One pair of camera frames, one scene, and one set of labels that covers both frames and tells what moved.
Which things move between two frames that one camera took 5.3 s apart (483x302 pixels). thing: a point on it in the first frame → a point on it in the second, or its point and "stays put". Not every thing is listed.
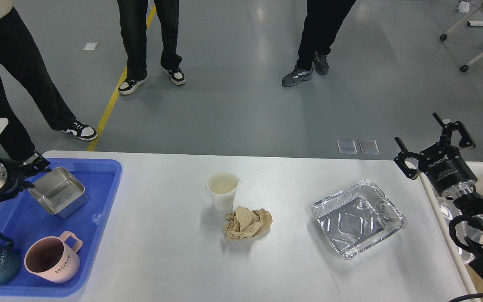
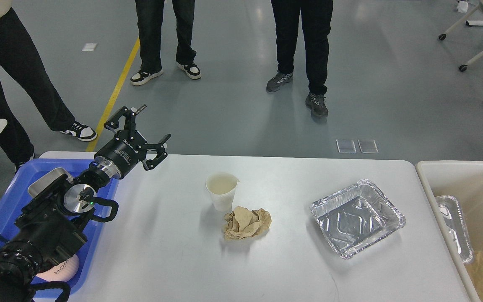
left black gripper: (3, 179) → (119, 157)
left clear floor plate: (347, 146) stays put
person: (133, 16) → (149, 16)
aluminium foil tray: (357, 218) stays put
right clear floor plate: (369, 146) stays put
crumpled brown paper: (243, 223) stays put
